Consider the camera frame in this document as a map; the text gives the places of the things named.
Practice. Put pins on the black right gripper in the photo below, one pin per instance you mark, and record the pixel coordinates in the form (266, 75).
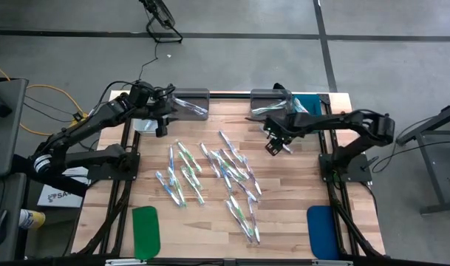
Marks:
(280, 127)

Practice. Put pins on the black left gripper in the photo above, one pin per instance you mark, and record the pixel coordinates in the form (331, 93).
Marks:
(162, 109)

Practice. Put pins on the purple toothbrush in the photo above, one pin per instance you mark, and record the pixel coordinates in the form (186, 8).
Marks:
(189, 105)
(252, 176)
(239, 222)
(255, 221)
(210, 159)
(245, 190)

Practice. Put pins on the toothbrushes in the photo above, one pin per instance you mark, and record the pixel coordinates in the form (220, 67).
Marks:
(298, 103)

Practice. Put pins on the orange toothbrush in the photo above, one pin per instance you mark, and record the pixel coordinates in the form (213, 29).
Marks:
(304, 107)

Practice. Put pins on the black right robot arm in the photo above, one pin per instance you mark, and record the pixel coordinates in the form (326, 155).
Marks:
(331, 120)

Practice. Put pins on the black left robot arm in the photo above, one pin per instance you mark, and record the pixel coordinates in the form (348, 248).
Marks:
(99, 123)

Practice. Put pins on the clear grey plastic bin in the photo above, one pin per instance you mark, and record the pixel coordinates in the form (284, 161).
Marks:
(200, 96)
(259, 96)

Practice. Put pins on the teal plastic bin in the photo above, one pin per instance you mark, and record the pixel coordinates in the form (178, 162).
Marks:
(313, 103)

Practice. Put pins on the blue plastic mat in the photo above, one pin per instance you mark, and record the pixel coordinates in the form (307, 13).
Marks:
(322, 232)

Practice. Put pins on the green plastic mat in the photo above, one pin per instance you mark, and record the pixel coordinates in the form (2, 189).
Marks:
(146, 232)

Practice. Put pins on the black floor fan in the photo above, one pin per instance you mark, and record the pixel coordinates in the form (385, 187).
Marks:
(160, 13)

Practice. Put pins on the black beam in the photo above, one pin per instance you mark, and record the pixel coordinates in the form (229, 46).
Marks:
(62, 186)

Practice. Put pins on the white printed cardboard box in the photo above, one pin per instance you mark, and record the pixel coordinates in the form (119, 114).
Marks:
(62, 197)

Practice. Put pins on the grey desk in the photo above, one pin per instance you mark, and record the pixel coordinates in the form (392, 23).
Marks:
(10, 192)
(10, 140)

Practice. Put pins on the yellow and white can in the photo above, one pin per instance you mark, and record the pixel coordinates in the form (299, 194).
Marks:
(32, 219)

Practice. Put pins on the black desk frame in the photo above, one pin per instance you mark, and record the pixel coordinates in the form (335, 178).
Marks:
(429, 166)

